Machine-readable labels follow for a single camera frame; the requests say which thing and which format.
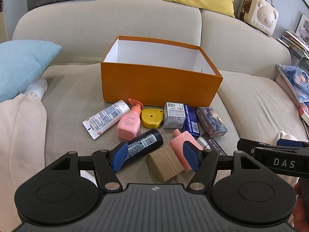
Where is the person's right hand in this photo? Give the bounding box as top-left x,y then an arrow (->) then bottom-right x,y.
293,179 -> 309,232

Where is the orange cardboard box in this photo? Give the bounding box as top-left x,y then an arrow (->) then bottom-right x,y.
100,36 -> 224,107

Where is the person's cream trouser leg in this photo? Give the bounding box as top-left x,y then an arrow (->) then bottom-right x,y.
274,130 -> 306,148
0,93 -> 47,232

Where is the pink cushion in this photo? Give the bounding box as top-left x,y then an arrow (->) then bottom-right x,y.
275,74 -> 306,109

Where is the white lotion tube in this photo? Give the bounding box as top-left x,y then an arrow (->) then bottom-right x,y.
82,100 -> 131,140

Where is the pink capped bottle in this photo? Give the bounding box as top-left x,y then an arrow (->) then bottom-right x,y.
169,129 -> 204,172

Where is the tan cardboard block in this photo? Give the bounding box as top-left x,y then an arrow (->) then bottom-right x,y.
145,144 -> 185,182

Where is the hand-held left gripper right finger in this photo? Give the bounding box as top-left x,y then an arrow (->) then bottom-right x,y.
183,141 -> 269,191

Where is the grey clear plastic box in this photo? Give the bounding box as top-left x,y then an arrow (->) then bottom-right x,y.
162,101 -> 186,129

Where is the light blue pillow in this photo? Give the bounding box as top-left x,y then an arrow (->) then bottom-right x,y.
0,40 -> 63,103

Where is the person's cream right trouser leg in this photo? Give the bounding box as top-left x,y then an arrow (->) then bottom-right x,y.
274,130 -> 306,148

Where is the blue rectangular box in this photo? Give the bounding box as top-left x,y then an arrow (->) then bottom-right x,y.
181,104 -> 201,139

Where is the dark illustrated card box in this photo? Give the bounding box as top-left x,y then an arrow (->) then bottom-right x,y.
195,107 -> 228,137

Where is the cream bear suitcase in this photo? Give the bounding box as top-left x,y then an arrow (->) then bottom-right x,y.
237,0 -> 279,37

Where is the blue printed pillow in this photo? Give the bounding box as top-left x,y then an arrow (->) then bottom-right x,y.
276,63 -> 309,103

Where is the black cylindrical bottle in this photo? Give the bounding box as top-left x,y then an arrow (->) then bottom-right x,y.
113,129 -> 164,172

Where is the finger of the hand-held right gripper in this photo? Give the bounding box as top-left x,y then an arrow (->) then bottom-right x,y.
276,138 -> 309,149
237,138 -> 280,154

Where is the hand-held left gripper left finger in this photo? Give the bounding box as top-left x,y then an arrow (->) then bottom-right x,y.
46,142 -> 129,191

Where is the beige sofa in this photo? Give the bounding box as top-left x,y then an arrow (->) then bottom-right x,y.
11,0 -> 309,199

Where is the pink pump bottle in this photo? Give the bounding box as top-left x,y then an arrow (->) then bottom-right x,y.
117,98 -> 144,141

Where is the person's white sock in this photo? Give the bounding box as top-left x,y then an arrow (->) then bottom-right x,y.
23,77 -> 49,102

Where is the red and white book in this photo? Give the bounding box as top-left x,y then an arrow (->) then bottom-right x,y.
298,101 -> 309,138

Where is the stack of books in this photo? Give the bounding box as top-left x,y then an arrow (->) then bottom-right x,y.
280,13 -> 309,61

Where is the person's cream left trouser leg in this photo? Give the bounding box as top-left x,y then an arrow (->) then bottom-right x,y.
0,93 -> 47,232

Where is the yellow tape measure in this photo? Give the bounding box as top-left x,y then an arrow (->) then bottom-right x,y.
141,108 -> 165,129

